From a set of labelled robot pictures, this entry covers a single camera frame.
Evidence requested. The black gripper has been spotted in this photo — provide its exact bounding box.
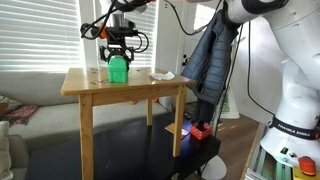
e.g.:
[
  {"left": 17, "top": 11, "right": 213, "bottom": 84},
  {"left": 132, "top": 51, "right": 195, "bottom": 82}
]
[{"left": 99, "top": 35, "right": 135, "bottom": 72}]

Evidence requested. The green storage box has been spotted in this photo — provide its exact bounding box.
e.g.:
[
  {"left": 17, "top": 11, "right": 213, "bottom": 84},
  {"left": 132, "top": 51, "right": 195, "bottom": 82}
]
[{"left": 107, "top": 55, "right": 130, "bottom": 84}]

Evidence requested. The red box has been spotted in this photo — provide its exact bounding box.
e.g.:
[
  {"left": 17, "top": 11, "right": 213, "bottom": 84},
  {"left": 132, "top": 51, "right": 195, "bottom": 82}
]
[{"left": 189, "top": 121, "right": 213, "bottom": 141}]

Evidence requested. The wooden table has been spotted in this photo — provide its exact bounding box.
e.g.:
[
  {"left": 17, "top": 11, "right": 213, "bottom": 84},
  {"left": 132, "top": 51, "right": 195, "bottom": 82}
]
[{"left": 60, "top": 67, "right": 197, "bottom": 180}]

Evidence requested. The narrow white window blind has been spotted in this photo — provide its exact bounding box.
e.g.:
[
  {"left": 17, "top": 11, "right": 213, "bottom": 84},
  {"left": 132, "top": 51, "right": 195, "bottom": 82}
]
[{"left": 94, "top": 0, "right": 158, "bottom": 69}]

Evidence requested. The white paper towel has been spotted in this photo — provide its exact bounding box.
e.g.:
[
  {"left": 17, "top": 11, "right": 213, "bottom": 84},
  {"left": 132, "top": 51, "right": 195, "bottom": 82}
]
[{"left": 147, "top": 71, "right": 176, "bottom": 82}]

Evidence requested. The white door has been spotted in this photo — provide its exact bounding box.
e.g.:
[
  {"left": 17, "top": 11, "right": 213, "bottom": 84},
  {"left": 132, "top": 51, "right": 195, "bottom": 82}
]
[{"left": 156, "top": 0, "right": 203, "bottom": 111}]

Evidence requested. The dark door lock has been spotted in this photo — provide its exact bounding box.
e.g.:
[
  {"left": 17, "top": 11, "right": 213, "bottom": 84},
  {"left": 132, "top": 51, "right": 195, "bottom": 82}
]
[{"left": 181, "top": 54, "right": 191, "bottom": 67}]

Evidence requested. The wide white window blind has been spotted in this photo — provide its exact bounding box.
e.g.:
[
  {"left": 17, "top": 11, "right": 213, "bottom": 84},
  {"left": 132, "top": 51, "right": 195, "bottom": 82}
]
[{"left": 0, "top": 0, "right": 83, "bottom": 73}]

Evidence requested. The flat wooden board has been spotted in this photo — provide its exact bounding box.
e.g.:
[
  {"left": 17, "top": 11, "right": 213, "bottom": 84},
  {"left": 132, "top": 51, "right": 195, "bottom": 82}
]
[{"left": 164, "top": 122, "right": 191, "bottom": 138}]

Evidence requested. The blue puffer jacket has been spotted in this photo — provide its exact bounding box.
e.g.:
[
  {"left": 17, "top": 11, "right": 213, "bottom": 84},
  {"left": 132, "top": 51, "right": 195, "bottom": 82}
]
[{"left": 180, "top": 9, "right": 236, "bottom": 106}]

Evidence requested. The black coffee table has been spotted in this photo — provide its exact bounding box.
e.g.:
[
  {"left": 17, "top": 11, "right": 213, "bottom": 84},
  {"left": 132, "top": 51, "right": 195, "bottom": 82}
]
[{"left": 26, "top": 111, "right": 222, "bottom": 180}]

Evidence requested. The black hanging garment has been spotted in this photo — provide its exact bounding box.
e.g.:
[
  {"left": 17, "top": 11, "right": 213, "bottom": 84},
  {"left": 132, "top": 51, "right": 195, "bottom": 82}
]
[{"left": 194, "top": 98, "right": 216, "bottom": 129}]

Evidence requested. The patterned red cushion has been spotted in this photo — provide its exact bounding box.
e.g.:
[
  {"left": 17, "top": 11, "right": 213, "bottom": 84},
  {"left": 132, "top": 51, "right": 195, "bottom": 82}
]
[{"left": 0, "top": 95, "right": 40, "bottom": 127}]

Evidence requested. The white bag green print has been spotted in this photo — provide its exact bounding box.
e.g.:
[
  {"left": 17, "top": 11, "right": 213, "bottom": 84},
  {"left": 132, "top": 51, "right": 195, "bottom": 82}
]
[{"left": 219, "top": 87, "right": 240, "bottom": 120}]

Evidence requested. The cream cushion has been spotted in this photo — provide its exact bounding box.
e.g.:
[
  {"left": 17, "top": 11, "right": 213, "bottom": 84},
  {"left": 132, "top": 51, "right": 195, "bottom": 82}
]
[{"left": 0, "top": 120, "right": 14, "bottom": 180}]

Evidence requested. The white coat rack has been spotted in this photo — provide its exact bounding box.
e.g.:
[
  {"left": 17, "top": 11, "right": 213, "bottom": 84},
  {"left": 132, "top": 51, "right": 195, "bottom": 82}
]
[{"left": 199, "top": 33, "right": 247, "bottom": 180}]

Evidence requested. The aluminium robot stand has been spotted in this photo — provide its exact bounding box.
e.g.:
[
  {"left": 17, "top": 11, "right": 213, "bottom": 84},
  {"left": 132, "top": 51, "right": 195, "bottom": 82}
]
[{"left": 244, "top": 146, "right": 294, "bottom": 180}]

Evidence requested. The red emergency stop button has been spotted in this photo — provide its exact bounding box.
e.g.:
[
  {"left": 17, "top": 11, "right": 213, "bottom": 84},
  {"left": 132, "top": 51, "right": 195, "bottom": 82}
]
[{"left": 298, "top": 155, "right": 317, "bottom": 177}]

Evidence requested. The yellow button housing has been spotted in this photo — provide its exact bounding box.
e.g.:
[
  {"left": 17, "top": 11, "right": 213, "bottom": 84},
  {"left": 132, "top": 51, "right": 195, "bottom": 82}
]
[{"left": 292, "top": 165, "right": 320, "bottom": 180}]

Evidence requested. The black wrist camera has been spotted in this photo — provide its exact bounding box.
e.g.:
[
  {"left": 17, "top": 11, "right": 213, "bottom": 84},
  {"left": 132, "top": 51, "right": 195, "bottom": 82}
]
[{"left": 105, "top": 27, "right": 139, "bottom": 38}]

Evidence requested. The looped black camera cable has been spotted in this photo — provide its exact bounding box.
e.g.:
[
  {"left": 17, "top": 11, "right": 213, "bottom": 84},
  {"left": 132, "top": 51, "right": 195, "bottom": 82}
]
[{"left": 79, "top": 0, "right": 116, "bottom": 41}]

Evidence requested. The long black cable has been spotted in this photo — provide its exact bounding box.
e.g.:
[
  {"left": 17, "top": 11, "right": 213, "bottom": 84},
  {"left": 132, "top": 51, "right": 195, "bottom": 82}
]
[{"left": 245, "top": 19, "right": 277, "bottom": 117}]

